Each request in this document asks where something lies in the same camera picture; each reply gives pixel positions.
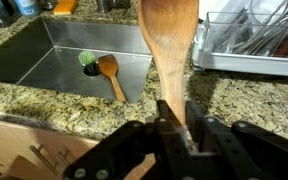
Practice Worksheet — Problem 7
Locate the wooden spatula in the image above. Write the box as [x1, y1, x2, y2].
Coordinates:
[97, 54, 128, 103]

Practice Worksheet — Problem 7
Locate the green round scrubber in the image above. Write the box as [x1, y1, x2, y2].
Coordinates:
[78, 50, 97, 67]

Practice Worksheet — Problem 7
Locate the wooden spoon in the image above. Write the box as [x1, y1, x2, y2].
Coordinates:
[137, 0, 200, 128]

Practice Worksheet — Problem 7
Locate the steel cabinet bar handle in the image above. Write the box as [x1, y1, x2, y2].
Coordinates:
[57, 149, 72, 166]
[29, 144, 59, 175]

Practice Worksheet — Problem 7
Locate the blue white bottle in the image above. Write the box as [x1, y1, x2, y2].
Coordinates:
[15, 0, 40, 18]

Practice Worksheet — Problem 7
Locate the small steel cup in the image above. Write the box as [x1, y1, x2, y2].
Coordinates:
[38, 0, 59, 10]

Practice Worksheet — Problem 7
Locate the clear plastic container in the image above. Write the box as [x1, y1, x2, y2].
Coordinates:
[198, 0, 288, 24]

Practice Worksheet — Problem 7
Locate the grey dish rack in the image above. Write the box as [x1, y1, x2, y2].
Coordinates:
[191, 11, 288, 78]

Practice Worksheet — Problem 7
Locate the stainless steel sink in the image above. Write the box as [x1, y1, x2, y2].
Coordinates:
[0, 18, 153, 103]

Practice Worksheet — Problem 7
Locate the wooden drawer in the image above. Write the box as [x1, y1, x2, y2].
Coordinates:
[0, 116, 157, 180]

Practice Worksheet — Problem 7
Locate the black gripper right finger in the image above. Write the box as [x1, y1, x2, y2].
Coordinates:
[186, 99, 288, 180]

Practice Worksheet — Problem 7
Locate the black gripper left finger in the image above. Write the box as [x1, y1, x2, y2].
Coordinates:
[62, 99, 190, 180]

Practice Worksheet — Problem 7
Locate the orange sponge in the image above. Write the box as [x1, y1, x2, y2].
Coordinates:
[53, 0, 79, 16]

